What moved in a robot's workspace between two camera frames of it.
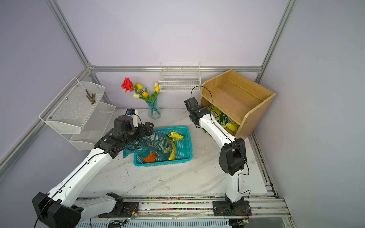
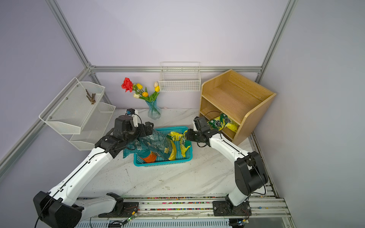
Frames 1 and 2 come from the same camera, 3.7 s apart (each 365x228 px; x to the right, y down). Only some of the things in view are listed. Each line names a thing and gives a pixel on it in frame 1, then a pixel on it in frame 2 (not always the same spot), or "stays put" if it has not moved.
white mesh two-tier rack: [77, 114] stays put
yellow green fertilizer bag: [227, 123] stays put
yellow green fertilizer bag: [215, 112] → [184, 144]
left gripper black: [144, 132] stays put
